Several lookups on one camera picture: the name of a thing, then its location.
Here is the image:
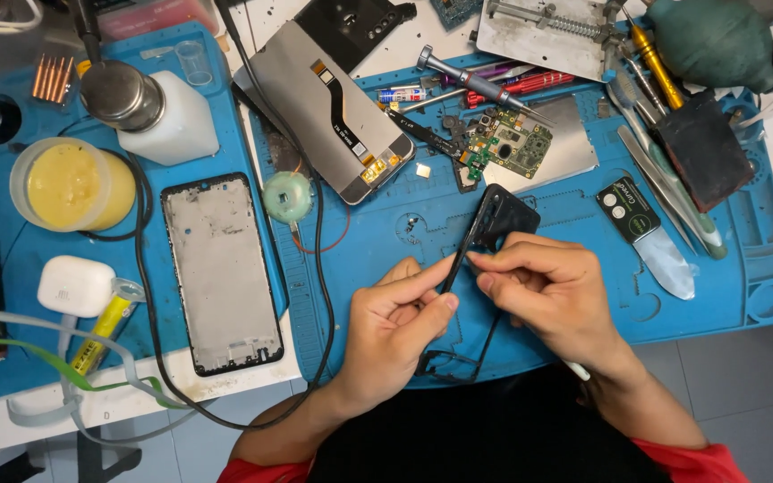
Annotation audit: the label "person's left hand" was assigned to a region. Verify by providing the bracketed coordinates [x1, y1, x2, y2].
[331, 253, 460, 417]

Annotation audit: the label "person's right hand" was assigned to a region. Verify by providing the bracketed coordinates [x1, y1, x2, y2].
[466, 232, 630, 381]

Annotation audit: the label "black plastic phone frame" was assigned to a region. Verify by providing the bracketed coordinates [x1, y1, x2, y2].
[415, 184, 542, 385]

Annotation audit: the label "large blue repair mat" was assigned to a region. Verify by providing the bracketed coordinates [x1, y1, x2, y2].
[251, 52, 773, 391]

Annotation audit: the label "metal pry tool black label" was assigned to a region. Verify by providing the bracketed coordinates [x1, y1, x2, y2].
[594, 175, 697, 302]

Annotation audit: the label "person's black red clothing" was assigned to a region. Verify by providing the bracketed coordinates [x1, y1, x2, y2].
[216, 365, 753, 483]

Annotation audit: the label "silver tweezers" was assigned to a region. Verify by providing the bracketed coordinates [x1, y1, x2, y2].
[616, 124, 724, 257]

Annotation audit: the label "thin metal shield plate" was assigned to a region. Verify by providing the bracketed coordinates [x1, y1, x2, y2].
[482, 93, 601, 196]

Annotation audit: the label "green phone circuit board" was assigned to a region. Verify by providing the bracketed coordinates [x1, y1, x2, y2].
[466, 106, 554, 182]

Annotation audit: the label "black block brush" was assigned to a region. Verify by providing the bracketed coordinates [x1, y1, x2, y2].
[650, 90, 757, 215]

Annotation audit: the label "red screwdriver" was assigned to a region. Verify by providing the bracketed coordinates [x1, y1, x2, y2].
[463, 70, 576, 110]

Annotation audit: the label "grey metal screwdriver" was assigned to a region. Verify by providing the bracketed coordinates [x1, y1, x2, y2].
[416, 44, 556, 126]

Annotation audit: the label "purple screwdriver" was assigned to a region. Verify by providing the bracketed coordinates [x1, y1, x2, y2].
[437, 62, 518, 88]

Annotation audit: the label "small white blue tube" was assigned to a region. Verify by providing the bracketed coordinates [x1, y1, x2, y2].
[377, 86, 428, 106]

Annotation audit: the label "grey phone screen assembly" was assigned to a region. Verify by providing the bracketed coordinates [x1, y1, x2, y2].
[231, 20, 418, 207]

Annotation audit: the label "metal board holder fixture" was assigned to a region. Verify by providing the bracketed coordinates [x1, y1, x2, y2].
[472, 0, 630, 84]

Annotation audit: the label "yellow flux syringe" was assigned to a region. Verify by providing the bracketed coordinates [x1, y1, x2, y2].
[69, 278, 146, 378]

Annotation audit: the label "dark green air blower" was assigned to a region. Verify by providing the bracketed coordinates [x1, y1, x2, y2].
[643, 0, 773, 95]

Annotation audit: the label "small blue circuit board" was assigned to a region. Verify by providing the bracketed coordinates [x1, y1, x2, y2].
[429, 0, 485, 32]

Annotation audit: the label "white dispenser bottle metal top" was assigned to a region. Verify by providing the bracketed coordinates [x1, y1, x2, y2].
[79, 59, 220, 168]

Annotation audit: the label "white earbuds case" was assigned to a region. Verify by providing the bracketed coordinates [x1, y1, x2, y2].
[37, 254, 118, 319]

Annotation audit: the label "black phone back cover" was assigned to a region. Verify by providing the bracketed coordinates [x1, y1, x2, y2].
[293, 0, 419, 76]

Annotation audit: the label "small clear plastic cup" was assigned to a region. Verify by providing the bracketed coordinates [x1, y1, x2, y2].
[172, 39, 215, 87]

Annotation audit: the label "clear jar of yellow flux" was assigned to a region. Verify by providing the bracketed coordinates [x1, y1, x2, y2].
[8, 137, 138, 234]

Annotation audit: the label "pink plastic box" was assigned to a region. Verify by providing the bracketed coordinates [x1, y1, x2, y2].
[94, 0, 220, 42]

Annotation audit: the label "set of copper tips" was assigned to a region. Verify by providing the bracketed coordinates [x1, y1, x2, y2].
[30, 53, 76, 106]

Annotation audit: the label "black cable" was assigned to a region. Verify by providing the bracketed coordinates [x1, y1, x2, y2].
[78, 0, 338, 432]

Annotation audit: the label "pale green wire spool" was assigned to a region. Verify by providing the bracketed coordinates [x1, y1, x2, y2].
[262, 170, 315, 226]

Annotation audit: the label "silver phone middle frame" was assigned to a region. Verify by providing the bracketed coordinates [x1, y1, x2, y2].
[160, 172, 286, 378]

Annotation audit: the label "black flex cable strip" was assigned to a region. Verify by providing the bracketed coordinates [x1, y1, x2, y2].
[382, 107, 476, 166]

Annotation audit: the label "yellow handle screwdriver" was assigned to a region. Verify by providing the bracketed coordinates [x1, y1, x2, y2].
[621, 7, 687, 112]

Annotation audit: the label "grey flat cable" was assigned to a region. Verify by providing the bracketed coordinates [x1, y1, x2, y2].
[0, 301, 196, 449]

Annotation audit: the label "green cable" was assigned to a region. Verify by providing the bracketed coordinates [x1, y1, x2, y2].
[0, 333, 183, 411]

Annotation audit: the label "black tool handle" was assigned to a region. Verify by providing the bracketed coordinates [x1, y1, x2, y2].
[70, 0, 103, 66]

